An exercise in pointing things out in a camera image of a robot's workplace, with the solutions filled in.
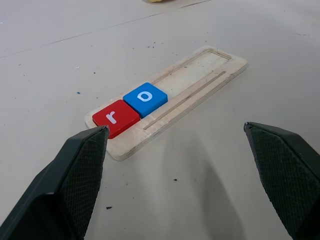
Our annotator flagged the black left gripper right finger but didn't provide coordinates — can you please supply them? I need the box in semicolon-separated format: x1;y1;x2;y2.
243;121;320;240

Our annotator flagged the wooden letter tray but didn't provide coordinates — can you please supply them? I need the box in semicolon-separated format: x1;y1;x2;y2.
84;45;249;161

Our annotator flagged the blue letter o tile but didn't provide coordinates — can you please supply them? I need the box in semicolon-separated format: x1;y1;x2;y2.
122;82;168;119

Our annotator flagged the red letter r tile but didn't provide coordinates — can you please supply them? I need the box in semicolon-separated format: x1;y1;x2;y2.
91;99;141;140

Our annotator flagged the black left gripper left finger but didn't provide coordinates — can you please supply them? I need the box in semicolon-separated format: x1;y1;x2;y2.
0;124;111;240

